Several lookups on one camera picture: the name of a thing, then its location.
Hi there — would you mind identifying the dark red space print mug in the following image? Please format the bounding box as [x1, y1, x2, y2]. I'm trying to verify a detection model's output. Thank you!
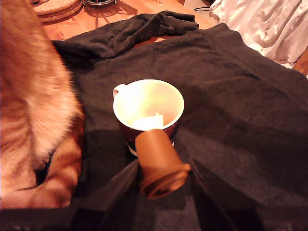
[112, 78, 185, 157]

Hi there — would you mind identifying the ginger cat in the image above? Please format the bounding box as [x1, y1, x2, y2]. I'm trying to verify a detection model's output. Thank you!
[0, 0, 85, 209]

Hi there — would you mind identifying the white crumpled cloth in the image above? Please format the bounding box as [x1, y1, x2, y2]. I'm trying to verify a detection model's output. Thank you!
[208, 0, 308, 77]

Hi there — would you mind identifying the dark grey knitted cloth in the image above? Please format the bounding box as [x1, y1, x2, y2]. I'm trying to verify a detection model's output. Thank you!
[0, 10, 308, 231]

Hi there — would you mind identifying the chrome wire utensil rack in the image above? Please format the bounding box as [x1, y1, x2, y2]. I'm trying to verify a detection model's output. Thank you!
[83, 0, 118, 8]

